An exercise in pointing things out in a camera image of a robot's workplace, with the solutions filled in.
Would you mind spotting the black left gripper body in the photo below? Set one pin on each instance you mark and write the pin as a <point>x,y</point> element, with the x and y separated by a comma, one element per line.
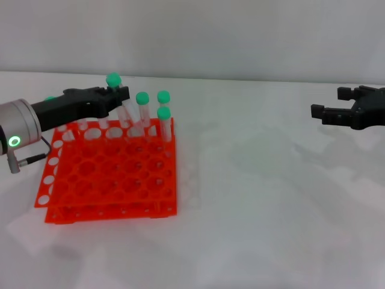
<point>69,108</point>

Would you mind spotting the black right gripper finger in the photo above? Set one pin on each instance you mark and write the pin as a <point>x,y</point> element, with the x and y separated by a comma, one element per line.
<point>334,116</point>
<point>347,93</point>

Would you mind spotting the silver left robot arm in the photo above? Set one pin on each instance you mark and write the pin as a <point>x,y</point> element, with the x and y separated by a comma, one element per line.
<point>18,123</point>

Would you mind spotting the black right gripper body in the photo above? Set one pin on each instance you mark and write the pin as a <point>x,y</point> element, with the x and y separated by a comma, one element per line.
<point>370,111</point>

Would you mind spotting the orange plastic test tube rack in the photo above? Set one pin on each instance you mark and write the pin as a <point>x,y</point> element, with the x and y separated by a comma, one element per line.
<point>120,168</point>

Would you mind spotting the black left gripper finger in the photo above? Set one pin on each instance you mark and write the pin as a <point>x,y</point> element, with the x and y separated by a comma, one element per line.
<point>103,90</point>
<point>117,100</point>

